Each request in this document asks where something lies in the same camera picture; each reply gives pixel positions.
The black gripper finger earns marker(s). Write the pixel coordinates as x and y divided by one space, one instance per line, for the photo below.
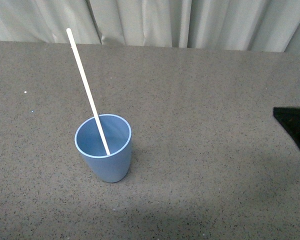
289 118

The white chopstick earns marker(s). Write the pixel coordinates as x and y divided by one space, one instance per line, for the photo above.
87 89

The blue plastic cup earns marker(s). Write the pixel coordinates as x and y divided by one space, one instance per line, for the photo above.
118 134

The grey-green curtain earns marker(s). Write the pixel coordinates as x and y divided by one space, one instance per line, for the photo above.
248 25

